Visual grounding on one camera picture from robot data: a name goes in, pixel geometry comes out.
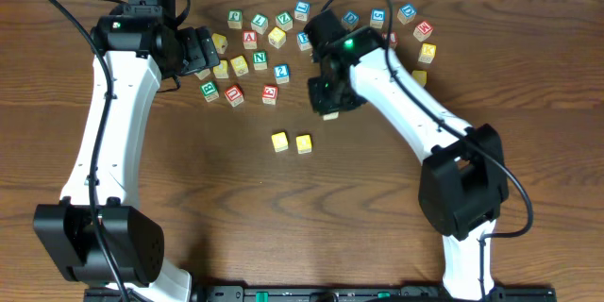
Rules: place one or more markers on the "blue D block right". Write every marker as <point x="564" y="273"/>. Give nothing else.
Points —
<point x="406" y="14"/>

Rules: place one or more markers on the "green V block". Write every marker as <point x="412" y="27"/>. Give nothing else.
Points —
<point x="203" y="74"/>

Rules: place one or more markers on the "blue F block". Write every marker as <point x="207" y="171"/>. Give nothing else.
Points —
<point x="303" y="41"/>

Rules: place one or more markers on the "blue 2 block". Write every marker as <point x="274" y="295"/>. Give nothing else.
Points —
<point x="282" y="73"/>

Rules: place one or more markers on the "yellow G block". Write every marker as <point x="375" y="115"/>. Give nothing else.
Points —
<point x="420" y="77"/>

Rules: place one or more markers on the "yellow C block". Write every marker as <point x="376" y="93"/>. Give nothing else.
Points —
<point x="280" y="141"/>

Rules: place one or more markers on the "green B block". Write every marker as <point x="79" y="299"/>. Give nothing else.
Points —
<point x="210" y="91"/>

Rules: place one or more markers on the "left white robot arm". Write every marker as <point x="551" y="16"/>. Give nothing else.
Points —
<point x="96" y="233"/>

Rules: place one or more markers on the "green P block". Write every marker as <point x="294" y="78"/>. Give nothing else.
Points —
<point x="235" y="19"/>

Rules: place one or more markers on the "yellow block near left gripper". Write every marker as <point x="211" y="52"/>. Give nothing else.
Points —
<point x="220" y="43"/>

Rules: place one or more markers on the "green R block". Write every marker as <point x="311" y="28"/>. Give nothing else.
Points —
<point x="331" y="116"/>

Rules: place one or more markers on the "blue 5 block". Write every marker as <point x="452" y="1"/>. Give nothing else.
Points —
<point x="377" y="18"/>

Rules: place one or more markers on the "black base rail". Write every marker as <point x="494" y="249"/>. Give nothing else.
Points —
<point x="409" y="293"/>

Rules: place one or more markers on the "red I block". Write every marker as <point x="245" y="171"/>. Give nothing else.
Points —
<point x="392" y="39"/>

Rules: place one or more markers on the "yellow block upper middle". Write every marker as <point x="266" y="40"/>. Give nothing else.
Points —
<point x="277" y="37"/>

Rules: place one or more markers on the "red U block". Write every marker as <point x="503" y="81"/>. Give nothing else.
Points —
<point x="234" y="95"/>

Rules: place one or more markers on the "red A block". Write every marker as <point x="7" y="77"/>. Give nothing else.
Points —
<point x="250" y="39"/>

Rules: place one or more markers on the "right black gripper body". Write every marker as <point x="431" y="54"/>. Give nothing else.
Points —
<point x="331" y="99"/>

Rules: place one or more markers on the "green Z block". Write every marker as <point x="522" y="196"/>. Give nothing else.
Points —
<point x="284" y="21"/>

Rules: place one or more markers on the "green N block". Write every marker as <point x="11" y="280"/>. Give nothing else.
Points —
<point x="260" y="60"/>

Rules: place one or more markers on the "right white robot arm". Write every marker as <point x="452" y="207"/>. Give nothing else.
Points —
<point x="461" y="189"/>

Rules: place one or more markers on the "blue top block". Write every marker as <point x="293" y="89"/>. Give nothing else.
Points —
<point x="302" y="11"/>

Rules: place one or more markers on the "yellow K block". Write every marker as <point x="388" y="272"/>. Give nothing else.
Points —
<point x="427" y="53"/>

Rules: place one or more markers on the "blue d block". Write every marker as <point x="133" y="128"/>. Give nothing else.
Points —
<point x="406" y="14"/>
<point x="350" y="20"/>

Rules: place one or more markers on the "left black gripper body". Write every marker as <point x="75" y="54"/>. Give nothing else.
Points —
<point x="199" y="50"/>

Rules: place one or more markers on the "yellow S block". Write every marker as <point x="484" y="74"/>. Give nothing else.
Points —
<point x="239" y="65"/>

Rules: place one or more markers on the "red M block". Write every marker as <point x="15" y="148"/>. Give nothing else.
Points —
<point x="423" y="31"/>

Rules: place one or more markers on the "yellow o block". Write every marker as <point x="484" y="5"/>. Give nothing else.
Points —
<point x="303" y="144"/>
<point x="221" y="70"/>

